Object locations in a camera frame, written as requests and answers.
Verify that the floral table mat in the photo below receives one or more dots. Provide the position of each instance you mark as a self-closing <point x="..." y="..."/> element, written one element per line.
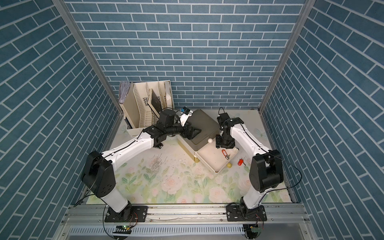
<point x="169" y="175"/>

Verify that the red tag key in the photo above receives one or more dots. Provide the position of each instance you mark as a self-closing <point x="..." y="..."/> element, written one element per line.
<point x="226" y="155"/>
<point x="241" y="162"/>

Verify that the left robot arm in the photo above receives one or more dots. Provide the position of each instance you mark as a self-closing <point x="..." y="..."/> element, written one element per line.
<point x="99" y="170"/>

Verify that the grey three-drawer cabinet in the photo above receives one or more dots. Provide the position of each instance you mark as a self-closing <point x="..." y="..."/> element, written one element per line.
<point x="209" y="129"/>

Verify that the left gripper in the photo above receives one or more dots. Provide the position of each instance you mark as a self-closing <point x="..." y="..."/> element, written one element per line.
<point x="189" y="136"/>

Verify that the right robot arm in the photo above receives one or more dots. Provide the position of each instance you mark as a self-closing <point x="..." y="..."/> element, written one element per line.
<point x="266" y="170"/>

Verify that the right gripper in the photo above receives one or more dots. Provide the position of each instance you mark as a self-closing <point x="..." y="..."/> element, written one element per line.
<point x="218" y="143"/>

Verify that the white file organizer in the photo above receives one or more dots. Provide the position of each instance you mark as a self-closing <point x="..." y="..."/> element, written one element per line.
<point x="137" y="113"/>

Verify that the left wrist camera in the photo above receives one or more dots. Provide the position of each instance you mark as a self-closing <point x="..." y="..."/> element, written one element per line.
<point x="185" y="114"/>

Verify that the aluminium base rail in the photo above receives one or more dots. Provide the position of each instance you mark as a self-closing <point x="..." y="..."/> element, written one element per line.
<point x="288" y="221"/>

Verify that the white drawer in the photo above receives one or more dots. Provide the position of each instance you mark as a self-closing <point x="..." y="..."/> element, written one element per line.
<point x="213" y="158"/>

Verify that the purple papers in organizer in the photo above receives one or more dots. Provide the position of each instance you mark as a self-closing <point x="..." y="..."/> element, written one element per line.
<point x="124" y="88"/>

